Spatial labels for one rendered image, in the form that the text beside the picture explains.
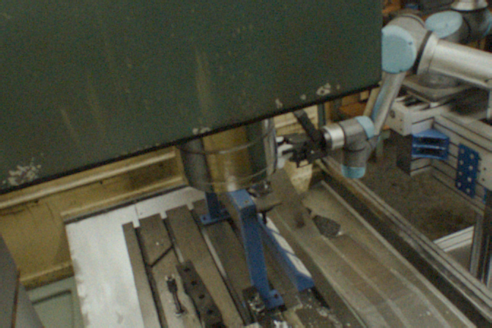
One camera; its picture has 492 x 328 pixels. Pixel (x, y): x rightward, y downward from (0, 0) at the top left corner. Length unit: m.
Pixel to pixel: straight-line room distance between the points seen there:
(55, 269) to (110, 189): 0.40
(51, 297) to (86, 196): 0.43
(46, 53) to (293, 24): 0.28
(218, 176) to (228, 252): 0.82
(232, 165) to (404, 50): 0.71
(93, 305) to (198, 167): 1.14
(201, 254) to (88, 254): 0.52
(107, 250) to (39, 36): 1.37
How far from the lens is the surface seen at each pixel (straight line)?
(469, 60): 1.29
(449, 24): 1.75
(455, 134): 1.74
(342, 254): 1.69
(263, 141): 0.68
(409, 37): 1.27
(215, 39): 0.56
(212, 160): 0.67
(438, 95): 1.74
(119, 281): 1.77
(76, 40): 0.53
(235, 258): 1.45
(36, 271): 2.07
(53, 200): 1.90
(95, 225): 1.90
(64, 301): 2.03
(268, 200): 1.11
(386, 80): 1.49
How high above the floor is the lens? 1.84
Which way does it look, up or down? 30 degrees down
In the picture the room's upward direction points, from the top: 9 degrees counter-clockwise
